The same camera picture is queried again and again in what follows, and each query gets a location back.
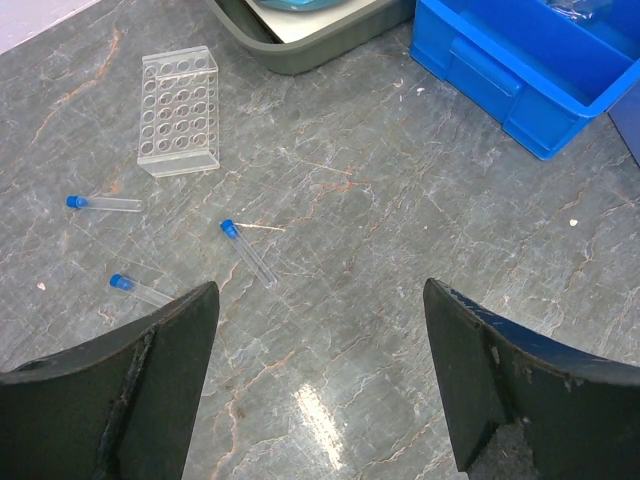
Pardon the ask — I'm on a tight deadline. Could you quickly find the dark grey tray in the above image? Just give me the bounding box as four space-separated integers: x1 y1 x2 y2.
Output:
207 1 416 75

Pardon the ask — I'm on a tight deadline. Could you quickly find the blue-capped test tube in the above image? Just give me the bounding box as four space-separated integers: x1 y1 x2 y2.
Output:
220 219 277 288
66 195 144 213
109 274 173 307

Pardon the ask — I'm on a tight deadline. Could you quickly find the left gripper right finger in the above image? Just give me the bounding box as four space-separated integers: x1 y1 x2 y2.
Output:
423 278 639 479

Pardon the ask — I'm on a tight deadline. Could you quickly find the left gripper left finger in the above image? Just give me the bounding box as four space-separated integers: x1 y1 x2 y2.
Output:
1 281 219 479

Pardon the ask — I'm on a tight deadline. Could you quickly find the white square plate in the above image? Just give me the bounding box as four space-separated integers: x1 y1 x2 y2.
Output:
244 0 372 43

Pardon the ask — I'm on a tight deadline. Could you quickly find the purple plastic box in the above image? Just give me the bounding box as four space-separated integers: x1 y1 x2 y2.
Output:
608 82 640 165

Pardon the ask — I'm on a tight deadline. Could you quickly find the blue divided bin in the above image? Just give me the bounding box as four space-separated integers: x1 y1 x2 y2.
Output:
410 1 639 160

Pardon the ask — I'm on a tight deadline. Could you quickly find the clear test tube rack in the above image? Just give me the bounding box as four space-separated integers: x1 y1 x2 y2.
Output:
137 46 220 178

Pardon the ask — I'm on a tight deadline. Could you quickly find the blue polka dot plate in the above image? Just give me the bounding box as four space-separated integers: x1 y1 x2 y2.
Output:
258 0 341 12

